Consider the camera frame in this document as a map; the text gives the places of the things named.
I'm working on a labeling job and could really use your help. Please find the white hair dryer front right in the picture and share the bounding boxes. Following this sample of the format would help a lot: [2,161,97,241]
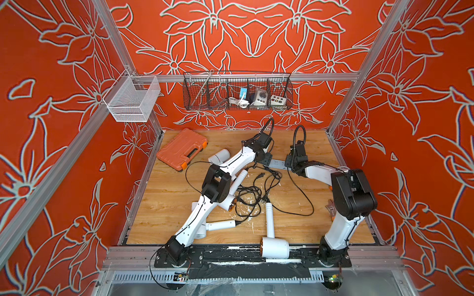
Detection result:
[260,202,290,259]

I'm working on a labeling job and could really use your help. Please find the orange utility knife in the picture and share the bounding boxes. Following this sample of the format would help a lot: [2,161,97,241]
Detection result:
[325,199,337,220]

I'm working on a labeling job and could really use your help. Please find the black dryer power cables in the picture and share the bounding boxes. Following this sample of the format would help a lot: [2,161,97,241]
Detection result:
[231,164,316,224]

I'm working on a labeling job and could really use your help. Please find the white adapter box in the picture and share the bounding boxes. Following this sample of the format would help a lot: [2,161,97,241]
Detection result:
[253,88,268,107]

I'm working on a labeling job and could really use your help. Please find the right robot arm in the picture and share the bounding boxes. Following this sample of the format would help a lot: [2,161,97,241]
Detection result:
[285,141,378,267]

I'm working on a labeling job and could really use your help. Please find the orange plastic tool case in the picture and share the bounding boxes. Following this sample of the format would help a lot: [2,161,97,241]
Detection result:
[157,128,208,171]

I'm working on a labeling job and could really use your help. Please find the aluminium frame post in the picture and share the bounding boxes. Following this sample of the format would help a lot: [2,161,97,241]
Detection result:
[93,0,138,76]

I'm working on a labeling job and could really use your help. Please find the blue small box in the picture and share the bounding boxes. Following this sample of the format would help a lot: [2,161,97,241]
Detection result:
[239,88,248,101]

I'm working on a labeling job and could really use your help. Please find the white power strip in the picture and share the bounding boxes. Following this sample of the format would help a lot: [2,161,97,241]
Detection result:
[269,159,287,170]

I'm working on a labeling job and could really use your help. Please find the white hair dryer front left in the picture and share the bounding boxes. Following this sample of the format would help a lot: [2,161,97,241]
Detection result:
[191,199,237,239]

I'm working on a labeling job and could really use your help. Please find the white hair dryer middle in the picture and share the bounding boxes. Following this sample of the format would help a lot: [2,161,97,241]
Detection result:
[218,169,248,212]

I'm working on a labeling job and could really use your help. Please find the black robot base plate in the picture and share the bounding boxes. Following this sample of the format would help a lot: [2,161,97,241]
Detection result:
[151,244,352,268]

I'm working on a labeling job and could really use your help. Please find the clear plastic wall bin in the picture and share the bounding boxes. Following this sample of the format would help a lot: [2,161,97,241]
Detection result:
[102,70,161,123]

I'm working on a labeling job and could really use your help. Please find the white socket cube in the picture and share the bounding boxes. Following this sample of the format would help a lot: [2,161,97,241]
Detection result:
[270,95,287,110]

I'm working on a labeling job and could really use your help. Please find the black wire wall basket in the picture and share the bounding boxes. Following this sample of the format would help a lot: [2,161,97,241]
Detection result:
[183,70,294,111]

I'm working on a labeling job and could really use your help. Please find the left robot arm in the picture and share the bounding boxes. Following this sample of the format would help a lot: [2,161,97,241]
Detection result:
[164,131,272,265]

